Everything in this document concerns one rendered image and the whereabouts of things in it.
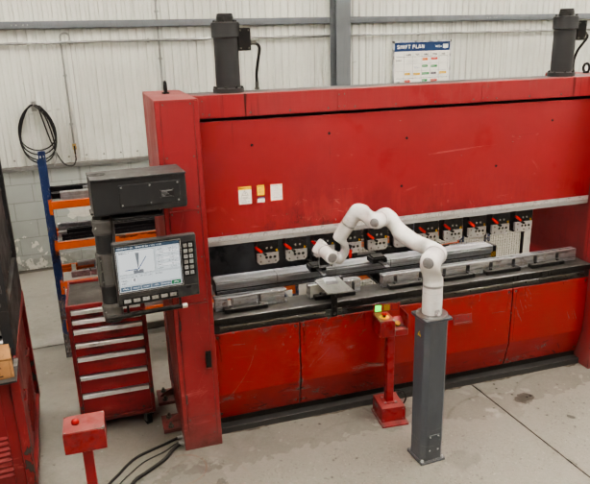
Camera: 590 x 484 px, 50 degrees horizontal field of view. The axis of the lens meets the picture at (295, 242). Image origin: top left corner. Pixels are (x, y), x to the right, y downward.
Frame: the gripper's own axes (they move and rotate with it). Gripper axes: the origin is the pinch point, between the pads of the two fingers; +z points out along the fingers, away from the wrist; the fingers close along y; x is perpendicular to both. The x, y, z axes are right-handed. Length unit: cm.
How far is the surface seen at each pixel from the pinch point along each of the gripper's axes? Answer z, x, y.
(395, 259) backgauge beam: 32, 79, -19
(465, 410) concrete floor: -37, 157, 45
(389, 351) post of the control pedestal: -25, 81, 36
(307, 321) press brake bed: -7, 23, 48
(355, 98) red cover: 2, -32, -94
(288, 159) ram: 4, -47, -37
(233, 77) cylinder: 10, -104, -61
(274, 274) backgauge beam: 32.7, 0.7, 36.9
